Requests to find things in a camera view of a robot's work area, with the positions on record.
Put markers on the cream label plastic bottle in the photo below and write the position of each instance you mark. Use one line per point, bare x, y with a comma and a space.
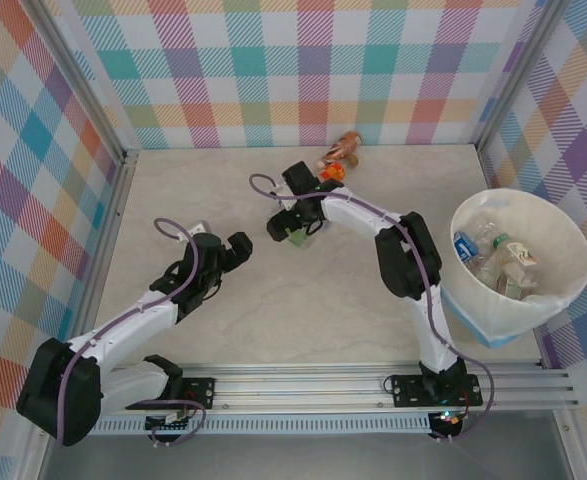
520, 252

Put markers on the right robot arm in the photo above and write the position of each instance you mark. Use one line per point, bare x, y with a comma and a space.
358, 210

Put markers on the blue label plastic bottle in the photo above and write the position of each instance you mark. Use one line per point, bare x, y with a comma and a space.
465, 248

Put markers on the aluminium frame post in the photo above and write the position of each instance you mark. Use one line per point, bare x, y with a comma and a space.
85, 75
518, 75

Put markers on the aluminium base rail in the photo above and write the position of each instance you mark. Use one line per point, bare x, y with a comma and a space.
298, 387

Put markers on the aluminium frame side rail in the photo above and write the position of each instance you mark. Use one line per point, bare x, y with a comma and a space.
107, 250

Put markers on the grey metal panel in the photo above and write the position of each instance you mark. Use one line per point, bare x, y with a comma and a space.
298, 460

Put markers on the orange label plastic bottle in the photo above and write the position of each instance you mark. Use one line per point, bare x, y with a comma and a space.
334, 173

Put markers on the white round bin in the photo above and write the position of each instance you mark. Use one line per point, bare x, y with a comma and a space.
568, 235

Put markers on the small electronics board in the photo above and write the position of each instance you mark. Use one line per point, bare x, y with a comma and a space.
448, 419
165, 421

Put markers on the bright green label bottle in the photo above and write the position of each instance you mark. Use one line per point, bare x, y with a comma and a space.
304, 239

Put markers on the brown label plastic bottle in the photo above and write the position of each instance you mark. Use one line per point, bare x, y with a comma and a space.
345, 143

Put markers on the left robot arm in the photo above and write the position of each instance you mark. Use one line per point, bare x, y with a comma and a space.
123, 322

